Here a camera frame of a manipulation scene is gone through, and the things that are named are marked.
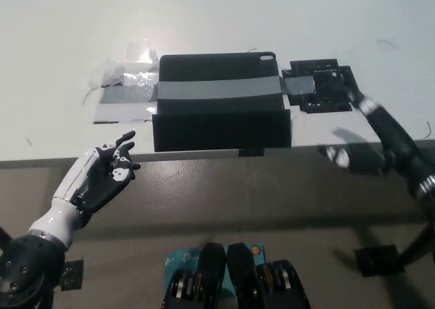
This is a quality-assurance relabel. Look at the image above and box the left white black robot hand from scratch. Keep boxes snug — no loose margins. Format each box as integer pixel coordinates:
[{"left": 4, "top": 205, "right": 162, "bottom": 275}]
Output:
[{"left": 28, "top": 130, "right": 141, "bottom": 252}]

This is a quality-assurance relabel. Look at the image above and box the clear crumpled tape patch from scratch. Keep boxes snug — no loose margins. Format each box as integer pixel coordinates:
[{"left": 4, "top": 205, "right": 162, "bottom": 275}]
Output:
[{"left": 81, "top": 41, "right": 161, "bottom": 124}]

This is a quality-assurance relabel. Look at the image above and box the black flat bracket plate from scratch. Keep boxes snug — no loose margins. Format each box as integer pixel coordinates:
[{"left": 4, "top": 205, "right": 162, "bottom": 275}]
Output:
[{"left": 281, "top": 58, "right": 358, "bottom": 114}]

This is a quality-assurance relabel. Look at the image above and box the black floor tape mark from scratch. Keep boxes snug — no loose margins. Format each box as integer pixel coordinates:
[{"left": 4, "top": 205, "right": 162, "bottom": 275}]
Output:
[
  {"left": 353, "top": 243, "right": 408, "bottom": 278},
  {"left": 60, "top": 259, "right": 85, "bottom": 292}
]

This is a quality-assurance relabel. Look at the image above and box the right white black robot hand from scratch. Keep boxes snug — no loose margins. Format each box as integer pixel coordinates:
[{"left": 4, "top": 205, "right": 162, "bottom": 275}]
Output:
[{"left": 317, "top": 83, "right": 430, "bottom": 196}]

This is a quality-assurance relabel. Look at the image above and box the grey tape strip across cover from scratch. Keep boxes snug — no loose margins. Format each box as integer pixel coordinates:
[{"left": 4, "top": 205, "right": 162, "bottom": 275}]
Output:
[{"left": 156, "top": 75, "right": 284, "bottom": 103}]

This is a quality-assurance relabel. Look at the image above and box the black tablet cover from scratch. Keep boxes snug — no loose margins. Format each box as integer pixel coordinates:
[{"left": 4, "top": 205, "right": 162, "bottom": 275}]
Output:
[{"left": 151, "top": 52, "right": 292, "bottom": 153}]

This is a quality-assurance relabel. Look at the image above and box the teal router box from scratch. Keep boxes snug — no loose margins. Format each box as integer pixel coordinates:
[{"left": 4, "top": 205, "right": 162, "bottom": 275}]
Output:
[{"left": 164, "top": 243, "right": 266, "bottom": 287}]

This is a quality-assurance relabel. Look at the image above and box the small black tape at desk edge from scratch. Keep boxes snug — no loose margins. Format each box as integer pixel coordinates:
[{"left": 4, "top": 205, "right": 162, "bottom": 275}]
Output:
[{"left": 238, "top": 147, "right": 266, "bottom": 158}]

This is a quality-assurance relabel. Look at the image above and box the black robot body with ribs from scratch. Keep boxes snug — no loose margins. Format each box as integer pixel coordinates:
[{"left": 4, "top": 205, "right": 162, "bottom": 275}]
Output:
[{"left": 160, "top": 242, "right": 312, "bottom": 309}]

